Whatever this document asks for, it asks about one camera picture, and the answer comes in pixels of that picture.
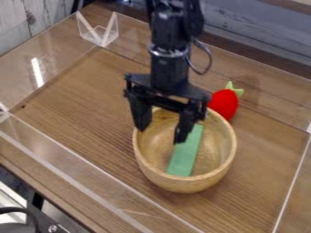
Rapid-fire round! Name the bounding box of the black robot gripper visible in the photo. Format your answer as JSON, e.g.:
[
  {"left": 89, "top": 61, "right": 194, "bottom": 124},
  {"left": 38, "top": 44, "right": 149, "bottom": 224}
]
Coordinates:
[{"left": 124, "top": 45, "right": 209, "bottom": 144}]

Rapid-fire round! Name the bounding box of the green rectangular block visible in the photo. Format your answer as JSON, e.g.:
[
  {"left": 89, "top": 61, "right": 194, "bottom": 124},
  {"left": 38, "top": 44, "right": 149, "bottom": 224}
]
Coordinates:
[{"left": 165, "top": 124, "right": 204, "bottom": 177}]

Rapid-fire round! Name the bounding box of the brown wooden bowl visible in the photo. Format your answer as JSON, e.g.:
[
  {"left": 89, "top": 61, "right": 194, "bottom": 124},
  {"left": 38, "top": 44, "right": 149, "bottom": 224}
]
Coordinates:
[{"left": 132, "top": 107, "right": 236, "bottom": 194}]

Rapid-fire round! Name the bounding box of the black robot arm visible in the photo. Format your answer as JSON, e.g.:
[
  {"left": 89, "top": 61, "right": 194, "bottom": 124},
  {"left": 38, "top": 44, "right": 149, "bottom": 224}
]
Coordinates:
[{"left": 124, "top": 0, "right": 209, "bottom": 143}]

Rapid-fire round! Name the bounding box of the red toy strawberry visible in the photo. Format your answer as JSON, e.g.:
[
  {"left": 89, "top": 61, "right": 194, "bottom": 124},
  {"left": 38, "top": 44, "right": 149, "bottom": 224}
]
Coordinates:
[{"left": 206, "top": 81, "right": 244, "bottom": 121}]

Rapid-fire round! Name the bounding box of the black clamp under table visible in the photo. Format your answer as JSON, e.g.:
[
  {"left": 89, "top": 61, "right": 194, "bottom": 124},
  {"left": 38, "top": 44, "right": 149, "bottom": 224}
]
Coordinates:
[{"left": 0, "top": 189, "right": 70, "bottom": 233}]

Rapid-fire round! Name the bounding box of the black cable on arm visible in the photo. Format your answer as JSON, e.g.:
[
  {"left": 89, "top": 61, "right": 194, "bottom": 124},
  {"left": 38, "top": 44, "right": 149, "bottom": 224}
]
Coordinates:
[{"left": 182, "top": 37, "right": 213, "bottom": 76}]

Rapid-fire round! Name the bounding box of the clear acrylic corner bracket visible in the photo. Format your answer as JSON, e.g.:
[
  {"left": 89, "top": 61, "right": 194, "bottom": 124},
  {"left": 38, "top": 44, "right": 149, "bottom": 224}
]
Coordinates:
[{"left": 74, "top": 12, "right": 118, "bottom": 47}]

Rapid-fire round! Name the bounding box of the clear acrylic front wall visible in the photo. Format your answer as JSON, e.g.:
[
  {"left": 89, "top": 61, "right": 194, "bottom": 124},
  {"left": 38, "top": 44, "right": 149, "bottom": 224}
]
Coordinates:
[{"left": 0, "top": 103, "right": 202, "bottom": 233}]

